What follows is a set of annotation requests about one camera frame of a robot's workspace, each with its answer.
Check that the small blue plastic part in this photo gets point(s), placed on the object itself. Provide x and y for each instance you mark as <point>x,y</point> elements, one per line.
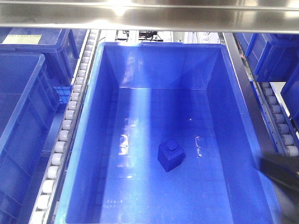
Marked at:
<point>170,154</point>

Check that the blue bin left side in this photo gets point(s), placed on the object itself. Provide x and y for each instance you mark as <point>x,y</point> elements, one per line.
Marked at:
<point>28,105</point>

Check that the stainless steel shelf rack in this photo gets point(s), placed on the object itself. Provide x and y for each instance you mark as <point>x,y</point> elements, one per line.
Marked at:
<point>262,16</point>

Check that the white roller rail right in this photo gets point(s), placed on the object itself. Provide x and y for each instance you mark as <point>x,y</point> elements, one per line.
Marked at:
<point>279,125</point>

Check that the white roller rail left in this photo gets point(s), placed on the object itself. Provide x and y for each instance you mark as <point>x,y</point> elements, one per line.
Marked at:
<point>44,204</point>

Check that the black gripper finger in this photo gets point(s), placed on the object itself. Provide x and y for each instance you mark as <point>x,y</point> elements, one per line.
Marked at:
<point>283,170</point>

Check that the blue bin rear left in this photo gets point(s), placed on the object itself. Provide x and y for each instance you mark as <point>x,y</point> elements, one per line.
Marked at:
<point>61,48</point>

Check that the large blue target bin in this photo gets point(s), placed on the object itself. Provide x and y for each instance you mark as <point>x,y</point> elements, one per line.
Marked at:
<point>141,95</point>

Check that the blue bin right side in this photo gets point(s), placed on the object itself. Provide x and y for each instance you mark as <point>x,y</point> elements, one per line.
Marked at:
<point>271,57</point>

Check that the white roller rail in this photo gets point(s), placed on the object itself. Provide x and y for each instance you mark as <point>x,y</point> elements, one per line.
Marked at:
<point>44,204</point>
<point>279,125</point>

